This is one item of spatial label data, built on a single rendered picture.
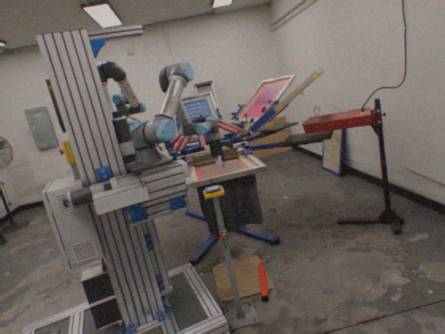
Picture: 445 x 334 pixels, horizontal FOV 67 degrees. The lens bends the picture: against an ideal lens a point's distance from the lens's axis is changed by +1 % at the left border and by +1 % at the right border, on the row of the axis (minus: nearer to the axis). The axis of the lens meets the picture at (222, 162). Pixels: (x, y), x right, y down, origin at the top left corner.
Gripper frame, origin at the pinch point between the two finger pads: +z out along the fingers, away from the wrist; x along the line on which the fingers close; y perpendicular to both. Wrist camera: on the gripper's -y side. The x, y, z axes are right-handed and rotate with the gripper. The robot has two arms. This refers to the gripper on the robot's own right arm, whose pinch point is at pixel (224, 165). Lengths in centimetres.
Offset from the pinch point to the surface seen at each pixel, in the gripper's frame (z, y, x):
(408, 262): 105, -123, 10
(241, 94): -33, -110, -471
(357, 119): -3, -125, -44
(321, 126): -2, -99, -59
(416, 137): 33, -200, -74
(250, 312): 104, 5, 19
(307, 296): 105, -39, 17
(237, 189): 21.6, -7.2, -7.3
